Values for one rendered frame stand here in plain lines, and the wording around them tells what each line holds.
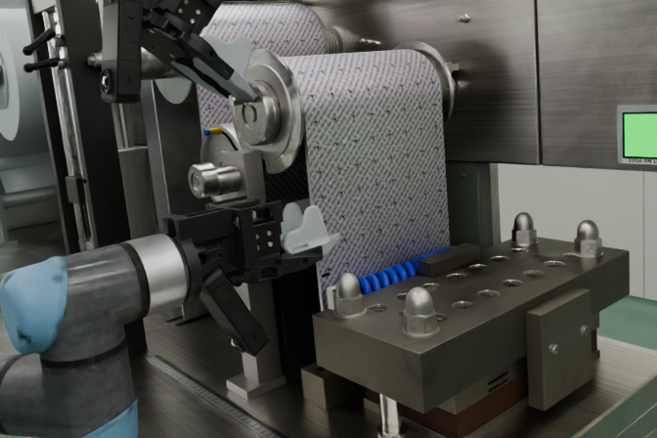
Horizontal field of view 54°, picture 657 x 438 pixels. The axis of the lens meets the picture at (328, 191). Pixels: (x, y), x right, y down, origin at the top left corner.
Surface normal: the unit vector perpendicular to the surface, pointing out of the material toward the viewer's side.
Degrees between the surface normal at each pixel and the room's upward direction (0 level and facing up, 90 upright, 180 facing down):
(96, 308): 93
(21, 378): 40
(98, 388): 90
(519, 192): 90
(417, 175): 90
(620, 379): 0
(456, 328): 0
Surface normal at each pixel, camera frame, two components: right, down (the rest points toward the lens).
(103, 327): 0.77, 0.04
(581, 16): -0.77, 0.18
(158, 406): -0.09, -0.98
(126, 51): 0.62, 0.12
